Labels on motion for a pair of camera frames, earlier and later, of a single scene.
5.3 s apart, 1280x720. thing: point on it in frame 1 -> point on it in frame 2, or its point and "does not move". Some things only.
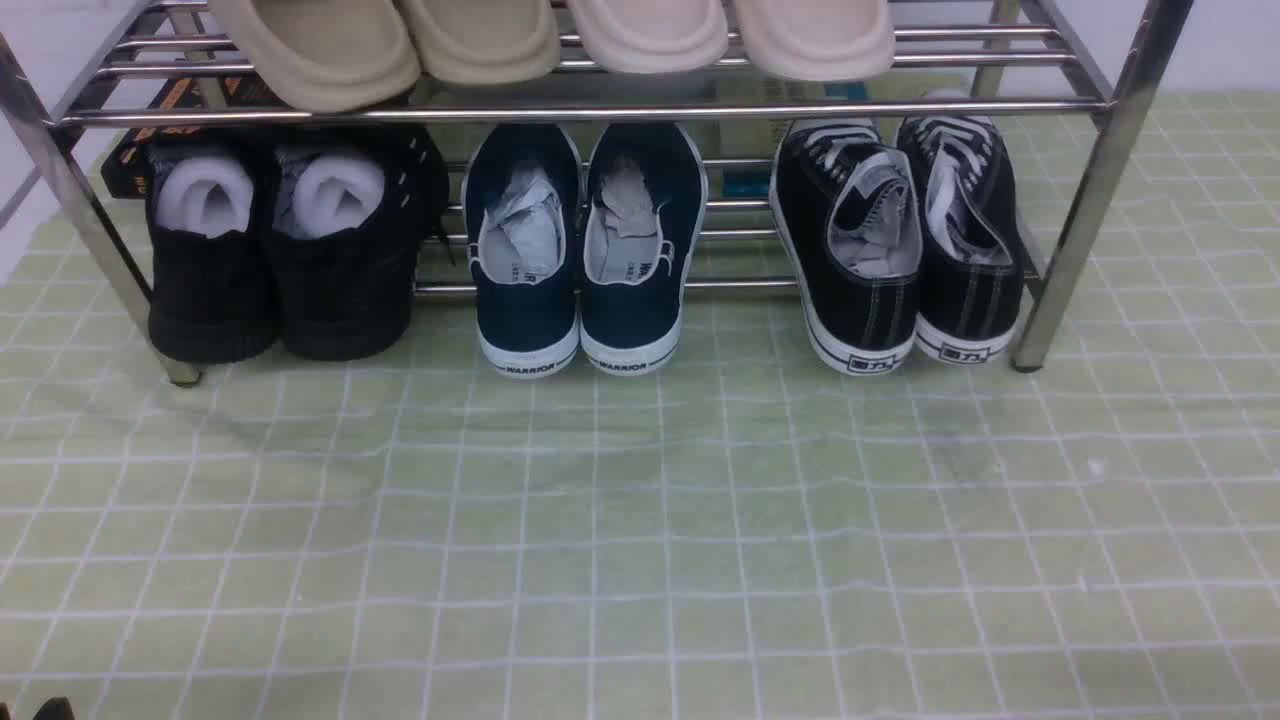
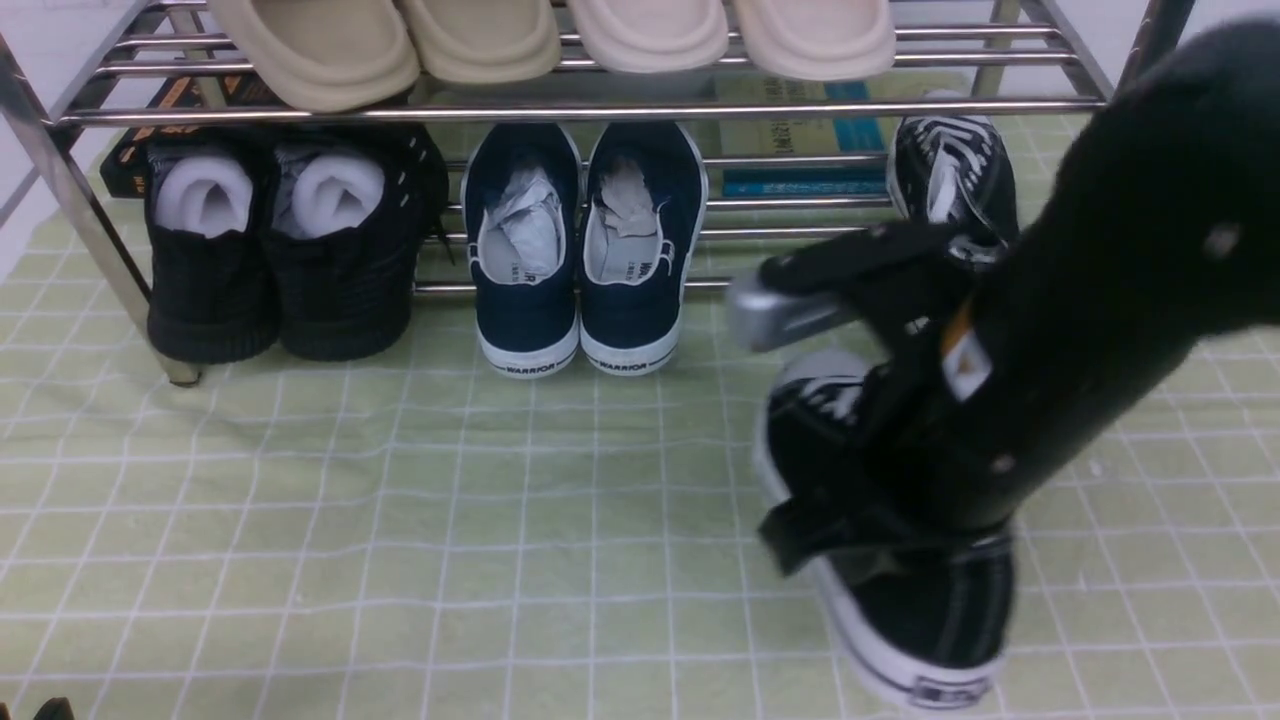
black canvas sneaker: (847, 209) -> (928, 608)
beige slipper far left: (335, 55) does not move
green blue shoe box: (741, 154) does not move
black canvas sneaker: (971, 279) does not move
